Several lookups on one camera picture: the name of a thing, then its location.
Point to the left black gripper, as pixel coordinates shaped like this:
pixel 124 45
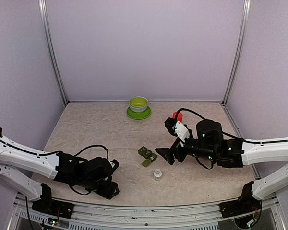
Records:
pixel 108 191

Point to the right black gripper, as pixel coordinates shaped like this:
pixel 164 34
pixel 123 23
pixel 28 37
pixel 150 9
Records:
pixel 169 155

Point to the green weekly pill organizer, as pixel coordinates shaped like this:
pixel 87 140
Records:
pixel 146 153

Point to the small white pill bottle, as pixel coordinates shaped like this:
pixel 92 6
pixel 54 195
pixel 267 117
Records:
pixel 157 174

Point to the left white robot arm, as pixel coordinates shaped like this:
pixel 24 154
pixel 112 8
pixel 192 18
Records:
pixel 94 175

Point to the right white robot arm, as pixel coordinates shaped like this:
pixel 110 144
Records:
pixel 228 151

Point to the red pill bottle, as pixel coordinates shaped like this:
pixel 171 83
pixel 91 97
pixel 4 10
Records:
pixel 177 116

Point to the green saucer plate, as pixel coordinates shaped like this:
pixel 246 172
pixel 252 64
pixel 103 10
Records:
pixel 139 116

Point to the green and white bowl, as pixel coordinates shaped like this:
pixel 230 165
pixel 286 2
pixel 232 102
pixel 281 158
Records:
pixel 138 104

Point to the front aluminium rail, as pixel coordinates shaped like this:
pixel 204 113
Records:
pixel 205 216

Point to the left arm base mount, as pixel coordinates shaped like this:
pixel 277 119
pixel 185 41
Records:
pixel 56 208

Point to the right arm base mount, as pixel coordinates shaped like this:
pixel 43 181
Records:
pixel 236 207

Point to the right aluminium frame post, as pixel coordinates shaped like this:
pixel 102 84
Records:
pixel 238 52

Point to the aluminium frame post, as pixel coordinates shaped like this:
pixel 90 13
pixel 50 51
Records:
pixel 238 52
pixel 45 21

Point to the left aluminium frame post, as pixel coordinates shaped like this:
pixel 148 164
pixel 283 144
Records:
pixel 45 21

